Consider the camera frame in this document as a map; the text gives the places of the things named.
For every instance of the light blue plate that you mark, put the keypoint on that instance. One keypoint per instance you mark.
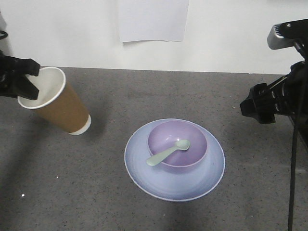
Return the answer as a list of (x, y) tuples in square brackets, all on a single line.
[(166, 183)]

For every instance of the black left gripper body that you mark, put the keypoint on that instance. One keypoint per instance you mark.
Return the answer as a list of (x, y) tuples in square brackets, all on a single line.
[(7, 67)]

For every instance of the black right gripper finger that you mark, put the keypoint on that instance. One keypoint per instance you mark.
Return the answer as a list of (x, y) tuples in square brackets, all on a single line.
[(259, 104)]

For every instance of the brown paper cup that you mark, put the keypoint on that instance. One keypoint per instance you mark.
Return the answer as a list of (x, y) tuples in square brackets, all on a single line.
[(57, 101)]

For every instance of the purple plastic bowl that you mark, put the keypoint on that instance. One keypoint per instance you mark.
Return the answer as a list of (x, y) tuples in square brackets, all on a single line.
[(163, 136)]

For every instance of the black induction cooktop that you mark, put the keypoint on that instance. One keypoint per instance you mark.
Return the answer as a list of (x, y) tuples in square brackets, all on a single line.
[(303, 131)]

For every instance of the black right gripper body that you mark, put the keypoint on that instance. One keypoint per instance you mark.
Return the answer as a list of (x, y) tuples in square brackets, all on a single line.
[(286, 90)]

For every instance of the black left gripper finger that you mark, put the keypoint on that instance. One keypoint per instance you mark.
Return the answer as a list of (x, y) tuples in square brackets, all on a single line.
[(25, 88), (25, 66)]

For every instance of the white paper sheet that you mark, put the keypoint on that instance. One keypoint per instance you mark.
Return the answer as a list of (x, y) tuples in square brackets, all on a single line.
[(152, 20)]

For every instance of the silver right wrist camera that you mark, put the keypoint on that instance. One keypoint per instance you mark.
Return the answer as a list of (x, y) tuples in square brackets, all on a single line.
[(284, 35)]

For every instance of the pale green plastic spoon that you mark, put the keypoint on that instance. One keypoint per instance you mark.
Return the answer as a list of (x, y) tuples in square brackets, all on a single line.
[(181, 145)]

